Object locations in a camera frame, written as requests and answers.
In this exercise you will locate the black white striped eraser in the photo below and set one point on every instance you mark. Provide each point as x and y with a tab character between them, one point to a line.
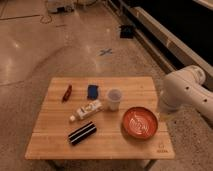
82	133

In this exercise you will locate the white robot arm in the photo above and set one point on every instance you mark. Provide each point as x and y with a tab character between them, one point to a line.
185	86

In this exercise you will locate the translucent plastic cup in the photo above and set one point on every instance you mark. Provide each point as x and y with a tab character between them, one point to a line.
113	97

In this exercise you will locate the blue sponge block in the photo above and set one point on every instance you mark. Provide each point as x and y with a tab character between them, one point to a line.
92	92

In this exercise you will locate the white tube bottle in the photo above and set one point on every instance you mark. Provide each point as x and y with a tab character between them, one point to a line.
87	110

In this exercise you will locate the red brown small tool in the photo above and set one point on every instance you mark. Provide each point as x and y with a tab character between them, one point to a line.
67	94

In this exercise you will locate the wooden folding table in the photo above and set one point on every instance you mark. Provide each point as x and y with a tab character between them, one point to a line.
49	139

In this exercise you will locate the orange ridged bowl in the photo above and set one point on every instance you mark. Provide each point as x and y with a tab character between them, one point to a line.
140	123

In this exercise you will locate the black box on floor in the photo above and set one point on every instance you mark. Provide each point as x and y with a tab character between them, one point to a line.
127	31

